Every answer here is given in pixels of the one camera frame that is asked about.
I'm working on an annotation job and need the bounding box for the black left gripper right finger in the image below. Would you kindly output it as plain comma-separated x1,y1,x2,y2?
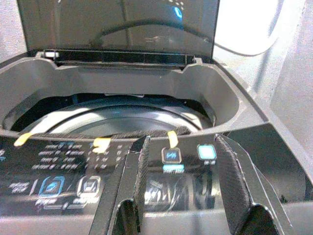
214,134,294,235

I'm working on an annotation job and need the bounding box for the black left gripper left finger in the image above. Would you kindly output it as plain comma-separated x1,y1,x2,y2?
89,135,151,235

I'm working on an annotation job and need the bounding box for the grey top-load washing machine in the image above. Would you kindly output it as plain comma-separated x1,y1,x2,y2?
0,48,313,235

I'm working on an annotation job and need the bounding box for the wide yellow tape piece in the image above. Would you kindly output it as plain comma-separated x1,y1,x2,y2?
93,137,112,155

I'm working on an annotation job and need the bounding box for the black washer control panel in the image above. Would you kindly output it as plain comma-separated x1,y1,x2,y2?
0,133,308,218

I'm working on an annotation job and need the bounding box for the short yellow tape strip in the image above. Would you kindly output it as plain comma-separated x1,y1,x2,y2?
166,131,179,149

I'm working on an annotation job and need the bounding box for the white washer drum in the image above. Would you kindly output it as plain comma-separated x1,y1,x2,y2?
1,92,217,138

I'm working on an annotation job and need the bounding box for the long yellow tape strip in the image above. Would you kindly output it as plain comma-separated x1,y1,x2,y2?
13,132,34,147

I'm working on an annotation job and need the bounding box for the dark glass washer lid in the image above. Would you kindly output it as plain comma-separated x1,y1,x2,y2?
17,0,220,69

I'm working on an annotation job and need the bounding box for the white hose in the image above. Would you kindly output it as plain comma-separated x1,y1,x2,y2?
214,0,287,57

